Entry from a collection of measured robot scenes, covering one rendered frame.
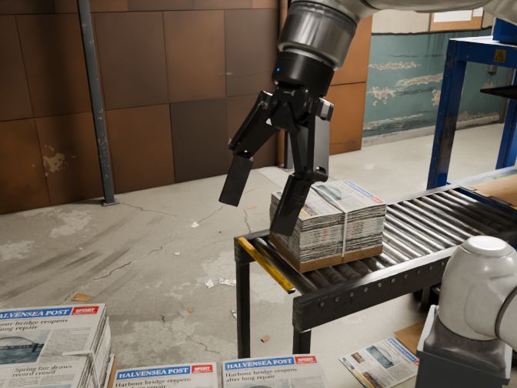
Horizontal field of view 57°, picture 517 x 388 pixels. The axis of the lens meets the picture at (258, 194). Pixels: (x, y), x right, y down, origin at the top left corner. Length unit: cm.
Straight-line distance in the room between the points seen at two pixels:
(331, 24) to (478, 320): 80
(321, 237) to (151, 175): 311
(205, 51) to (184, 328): 267
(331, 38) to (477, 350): 89
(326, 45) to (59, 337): 92
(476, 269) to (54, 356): 95
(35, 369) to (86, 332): 14
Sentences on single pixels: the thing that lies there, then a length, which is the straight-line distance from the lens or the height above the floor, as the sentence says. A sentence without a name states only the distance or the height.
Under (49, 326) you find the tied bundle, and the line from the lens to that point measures 130.
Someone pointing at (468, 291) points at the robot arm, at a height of 118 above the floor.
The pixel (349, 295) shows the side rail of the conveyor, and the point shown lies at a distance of 182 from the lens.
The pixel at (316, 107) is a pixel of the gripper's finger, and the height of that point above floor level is 168.
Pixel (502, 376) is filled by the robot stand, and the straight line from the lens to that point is 129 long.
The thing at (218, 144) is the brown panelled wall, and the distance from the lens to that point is 488.
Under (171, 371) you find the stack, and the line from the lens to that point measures 144.
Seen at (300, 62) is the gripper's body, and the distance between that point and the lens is 61.
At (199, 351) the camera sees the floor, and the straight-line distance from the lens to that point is 275.
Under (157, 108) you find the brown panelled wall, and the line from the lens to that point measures 458.
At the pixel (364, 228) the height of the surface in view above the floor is 94.
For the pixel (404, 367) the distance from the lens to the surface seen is 273.
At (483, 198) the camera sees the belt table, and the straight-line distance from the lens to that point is 277.
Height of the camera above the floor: 181
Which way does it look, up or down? 24 degrees down
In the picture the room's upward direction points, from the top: straight up
